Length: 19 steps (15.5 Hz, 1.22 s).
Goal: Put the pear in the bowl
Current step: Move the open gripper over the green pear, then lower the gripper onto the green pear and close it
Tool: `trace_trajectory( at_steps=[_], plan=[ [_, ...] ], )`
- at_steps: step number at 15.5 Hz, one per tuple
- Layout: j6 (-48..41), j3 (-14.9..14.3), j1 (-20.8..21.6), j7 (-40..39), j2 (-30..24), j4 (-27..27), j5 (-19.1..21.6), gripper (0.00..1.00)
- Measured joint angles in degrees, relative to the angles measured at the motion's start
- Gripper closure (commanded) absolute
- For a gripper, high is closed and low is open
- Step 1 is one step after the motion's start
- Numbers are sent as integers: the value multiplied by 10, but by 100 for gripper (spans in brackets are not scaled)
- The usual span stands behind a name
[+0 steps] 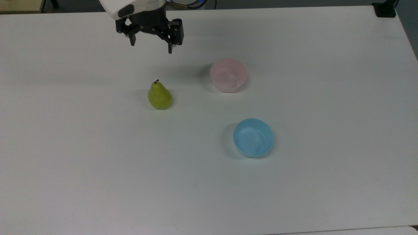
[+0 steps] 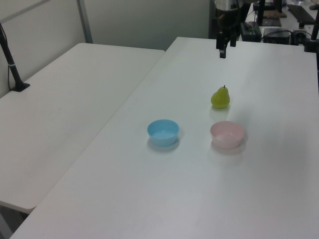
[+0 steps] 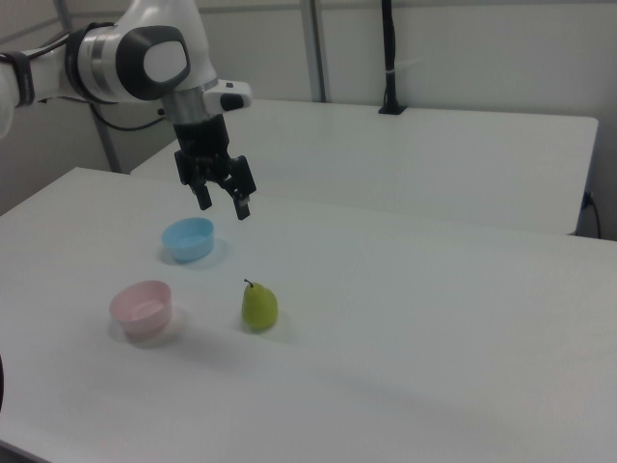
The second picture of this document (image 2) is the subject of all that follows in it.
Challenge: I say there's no black electronics box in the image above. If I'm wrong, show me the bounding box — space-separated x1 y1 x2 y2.
263 27 293 45

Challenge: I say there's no dark green device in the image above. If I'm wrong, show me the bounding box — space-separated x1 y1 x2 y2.
240 21 262 42

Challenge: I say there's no white side table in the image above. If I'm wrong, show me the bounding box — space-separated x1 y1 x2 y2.
0 42 166 215

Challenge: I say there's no black monitor stand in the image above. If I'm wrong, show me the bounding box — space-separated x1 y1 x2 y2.
257 0 282 27

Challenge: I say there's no grey partition corner post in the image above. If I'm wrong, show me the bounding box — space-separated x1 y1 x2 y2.
76 0 94 44

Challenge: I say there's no black camera stand pole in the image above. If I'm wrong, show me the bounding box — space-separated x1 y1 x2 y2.
0 22 31 93

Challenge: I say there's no blue plastic bowl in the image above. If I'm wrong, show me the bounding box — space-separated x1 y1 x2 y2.
147 119 180 147

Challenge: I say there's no green pear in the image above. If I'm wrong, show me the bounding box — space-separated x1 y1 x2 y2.
211 85 231 110

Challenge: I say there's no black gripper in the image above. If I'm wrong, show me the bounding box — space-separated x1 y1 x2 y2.
215 8 242 59

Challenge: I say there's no black clamp stand pole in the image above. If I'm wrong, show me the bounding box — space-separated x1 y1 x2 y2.
303 13 319 53

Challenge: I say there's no pink plastic bowl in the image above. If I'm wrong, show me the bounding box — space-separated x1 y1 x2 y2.
210 120 245 150

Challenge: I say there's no black keyboard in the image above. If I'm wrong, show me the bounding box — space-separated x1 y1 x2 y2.
286 3 316 25

